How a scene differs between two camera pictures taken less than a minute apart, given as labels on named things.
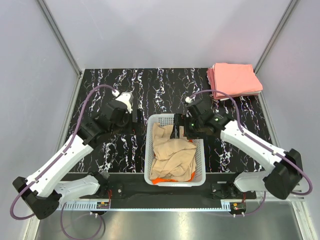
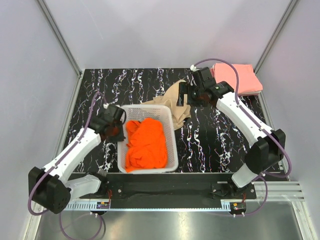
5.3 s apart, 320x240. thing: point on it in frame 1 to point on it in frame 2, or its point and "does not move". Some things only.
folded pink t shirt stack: [233, 79] does not move
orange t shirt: [161, 180] to [147, 148]
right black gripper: [181, 120] to [185, 88]
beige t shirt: [174, 159] to [179, 113]
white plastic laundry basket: [199, 177] to [150, 144]
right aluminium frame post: [272, 41] does not move
